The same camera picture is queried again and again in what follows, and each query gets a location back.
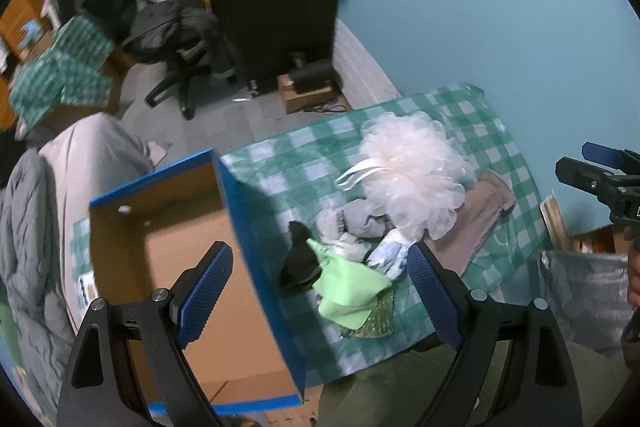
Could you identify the black sock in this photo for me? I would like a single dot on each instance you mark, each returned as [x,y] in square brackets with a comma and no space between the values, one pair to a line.
[300,268]

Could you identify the small cardboard box on floor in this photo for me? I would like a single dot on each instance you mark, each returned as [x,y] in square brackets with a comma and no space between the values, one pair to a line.
[294,102]

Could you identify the person's right hand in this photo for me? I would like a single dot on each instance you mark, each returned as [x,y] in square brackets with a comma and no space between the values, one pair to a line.
[631,236]

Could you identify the gray quilted blanket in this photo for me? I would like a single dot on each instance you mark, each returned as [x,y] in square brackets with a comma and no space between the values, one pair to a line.
[31,277]

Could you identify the black office chair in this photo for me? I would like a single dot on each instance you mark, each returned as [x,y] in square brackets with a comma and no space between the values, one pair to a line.
[185,37]

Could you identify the white blue patterned sock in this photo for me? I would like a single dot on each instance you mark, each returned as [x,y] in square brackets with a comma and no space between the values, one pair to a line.
[390,256]

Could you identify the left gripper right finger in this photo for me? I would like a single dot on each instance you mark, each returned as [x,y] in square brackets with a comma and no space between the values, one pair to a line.
[537,385]

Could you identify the blue cardboard box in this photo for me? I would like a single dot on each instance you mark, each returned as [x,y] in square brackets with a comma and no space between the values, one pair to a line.
[182,235]

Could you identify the green checkered cloth on box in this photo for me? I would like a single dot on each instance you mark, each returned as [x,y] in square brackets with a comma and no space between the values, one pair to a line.
[68,73]

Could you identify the light green cloth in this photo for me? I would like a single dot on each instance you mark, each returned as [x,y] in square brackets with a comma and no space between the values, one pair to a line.
[348,290]

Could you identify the gray sock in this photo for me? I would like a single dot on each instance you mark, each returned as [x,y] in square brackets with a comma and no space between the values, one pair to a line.
[353,223]

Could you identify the green glitter pouch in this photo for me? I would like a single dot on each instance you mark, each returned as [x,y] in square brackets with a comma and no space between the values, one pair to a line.
[380,322]

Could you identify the beige mattress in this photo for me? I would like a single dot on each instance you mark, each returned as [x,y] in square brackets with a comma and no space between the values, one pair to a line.
[89,159]

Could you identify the orange wooden cabinet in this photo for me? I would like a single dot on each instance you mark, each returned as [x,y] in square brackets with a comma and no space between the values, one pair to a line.
[13,20]

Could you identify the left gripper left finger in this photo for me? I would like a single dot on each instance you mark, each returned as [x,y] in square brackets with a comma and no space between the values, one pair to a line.
[101,386]

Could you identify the white mesh bath pouf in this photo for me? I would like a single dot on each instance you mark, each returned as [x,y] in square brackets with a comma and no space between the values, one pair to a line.
[412,172]

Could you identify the black device on box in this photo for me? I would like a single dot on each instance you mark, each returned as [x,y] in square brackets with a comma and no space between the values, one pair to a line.
[312,76]

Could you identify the beige cloth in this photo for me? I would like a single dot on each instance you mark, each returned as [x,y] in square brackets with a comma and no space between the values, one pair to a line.
[486,202]

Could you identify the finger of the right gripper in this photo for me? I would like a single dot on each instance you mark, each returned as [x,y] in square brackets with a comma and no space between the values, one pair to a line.
[623,160]
[585,177]

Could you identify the green checkered tablecloth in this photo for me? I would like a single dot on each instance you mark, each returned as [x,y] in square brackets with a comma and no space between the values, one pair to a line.
[291,177]

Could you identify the silver plastic bag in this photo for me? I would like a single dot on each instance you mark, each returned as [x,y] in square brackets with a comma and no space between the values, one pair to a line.
[587,294]

